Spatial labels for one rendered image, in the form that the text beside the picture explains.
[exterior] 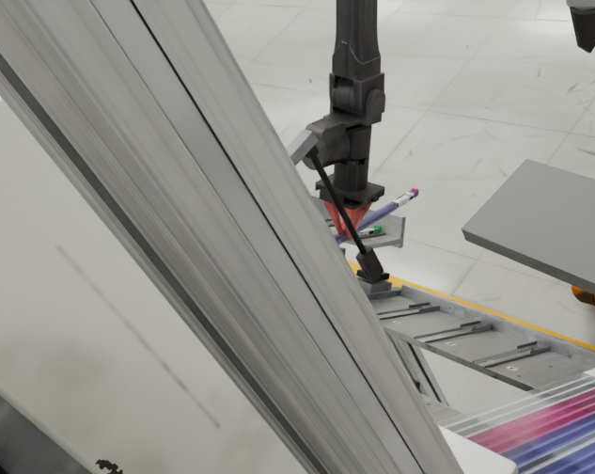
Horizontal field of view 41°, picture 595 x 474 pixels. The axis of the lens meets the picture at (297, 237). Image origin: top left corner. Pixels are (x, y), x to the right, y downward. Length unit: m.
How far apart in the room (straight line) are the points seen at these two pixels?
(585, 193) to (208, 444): 1.41
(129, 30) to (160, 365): 0.24
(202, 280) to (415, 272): 2.37
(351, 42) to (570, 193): 0.72
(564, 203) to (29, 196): 1.50
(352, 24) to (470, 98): 1.97
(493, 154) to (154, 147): 2.69
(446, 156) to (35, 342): 2.62
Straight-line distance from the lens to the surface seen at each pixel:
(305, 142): 0.85
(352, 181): 1.29
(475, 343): 1.31
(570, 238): 1.67
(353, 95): 1.23
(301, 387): 0.23
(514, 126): 2.94
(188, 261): 0.19
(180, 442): 0.42
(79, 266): 0.35
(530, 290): 2.39
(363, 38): 1.21
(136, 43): 0.17
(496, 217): 1.76
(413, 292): 1.50
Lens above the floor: 1.82
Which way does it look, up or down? 39 degrees down
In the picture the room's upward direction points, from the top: 31 degrees counter-clockwise
